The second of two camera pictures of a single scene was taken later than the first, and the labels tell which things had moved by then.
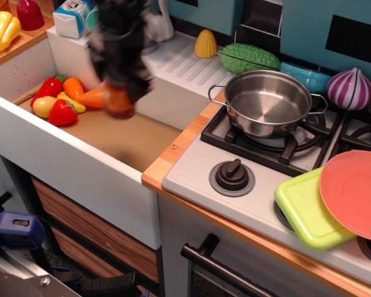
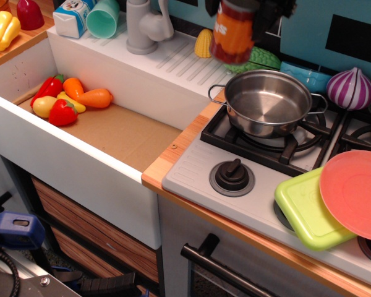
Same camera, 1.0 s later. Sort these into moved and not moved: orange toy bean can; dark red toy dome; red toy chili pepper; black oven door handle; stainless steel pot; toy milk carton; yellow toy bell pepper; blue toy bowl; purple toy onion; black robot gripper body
Moved: orange toy bean can; black robot gripper body
Not moved: dark red toy dome; red toy chili pepper; stainless steel pot; toy milk carton; blue toy bowl; black oven door handle; purple toy onion; yellow toy bell pepper
